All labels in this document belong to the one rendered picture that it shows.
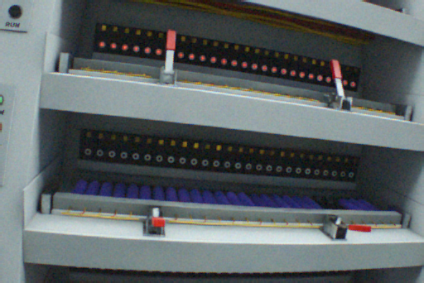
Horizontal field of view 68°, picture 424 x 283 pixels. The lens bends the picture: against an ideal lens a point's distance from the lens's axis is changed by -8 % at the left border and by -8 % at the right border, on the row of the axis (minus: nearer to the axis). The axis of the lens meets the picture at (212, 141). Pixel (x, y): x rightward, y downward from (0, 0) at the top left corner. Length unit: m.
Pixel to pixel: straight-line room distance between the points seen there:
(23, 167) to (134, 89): 0.17
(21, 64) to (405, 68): 0.65
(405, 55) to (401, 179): 0.24
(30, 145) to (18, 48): 0.12
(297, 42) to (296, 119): 0.30
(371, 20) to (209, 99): 0.32
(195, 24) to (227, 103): 0.28
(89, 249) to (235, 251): 0.18
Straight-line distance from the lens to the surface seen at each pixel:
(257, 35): 0.73
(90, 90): 0.44
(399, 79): 0.73
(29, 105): 0.45
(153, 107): 0.44
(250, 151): 0.62
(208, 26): 0.70
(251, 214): 0.50
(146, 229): 0.44
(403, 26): 0.67
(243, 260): 0.47
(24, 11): 0.49
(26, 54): 0.47
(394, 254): 0.60
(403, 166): 0.69
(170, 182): 0.58
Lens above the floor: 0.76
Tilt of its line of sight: 7 degrees up
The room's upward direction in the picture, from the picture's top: 4 degrees clockwise
